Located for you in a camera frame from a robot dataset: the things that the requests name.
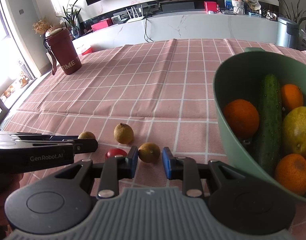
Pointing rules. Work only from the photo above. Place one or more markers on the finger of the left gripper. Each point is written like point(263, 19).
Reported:
point(83, 145)
point(45, 137)

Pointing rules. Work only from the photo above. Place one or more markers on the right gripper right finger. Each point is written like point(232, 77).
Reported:
point(174, 166)

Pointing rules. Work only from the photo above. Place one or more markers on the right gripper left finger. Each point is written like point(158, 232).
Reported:
point(123, 165)

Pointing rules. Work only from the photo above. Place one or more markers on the small brown longan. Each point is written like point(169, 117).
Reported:
point(149, 152)

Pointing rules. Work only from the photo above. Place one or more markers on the smooth round orange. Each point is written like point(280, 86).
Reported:
point(242, 117)

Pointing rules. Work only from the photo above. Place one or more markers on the large mottled orange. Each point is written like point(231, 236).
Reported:
point(291, 173)

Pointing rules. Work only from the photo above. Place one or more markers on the small orange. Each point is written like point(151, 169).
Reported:
point(292, 97)

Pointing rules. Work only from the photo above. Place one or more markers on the left hand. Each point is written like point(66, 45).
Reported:
point(8, 184)

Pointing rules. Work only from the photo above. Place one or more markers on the red cherry tomato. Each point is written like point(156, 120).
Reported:
point(114, 152)

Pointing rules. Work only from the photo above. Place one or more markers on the pink checkered tablecloth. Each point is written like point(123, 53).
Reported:
point(163, 90)

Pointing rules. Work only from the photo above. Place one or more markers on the red TIME tumbler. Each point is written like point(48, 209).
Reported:
point(61, 50)

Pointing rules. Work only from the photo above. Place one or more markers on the green cucumber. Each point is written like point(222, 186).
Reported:
point(268, 139)

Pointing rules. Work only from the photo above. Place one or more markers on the green plastic bowl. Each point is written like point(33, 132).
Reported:
point(240, 77)

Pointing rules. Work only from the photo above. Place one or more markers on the dried flower bouquet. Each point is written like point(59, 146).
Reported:
point(42, 26)

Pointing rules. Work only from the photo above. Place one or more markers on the yellow-green pear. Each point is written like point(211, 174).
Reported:
point(294, 132)

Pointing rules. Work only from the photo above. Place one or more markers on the potted green plant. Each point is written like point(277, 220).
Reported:
point(70, 16)

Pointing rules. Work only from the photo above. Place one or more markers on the white wifi router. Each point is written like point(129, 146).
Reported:
point(135, 14)

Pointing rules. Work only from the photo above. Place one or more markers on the red box on counter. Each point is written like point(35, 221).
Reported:
point(211, 7)

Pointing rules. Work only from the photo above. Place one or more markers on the silver trash bin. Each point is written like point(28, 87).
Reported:
point(287, 34)

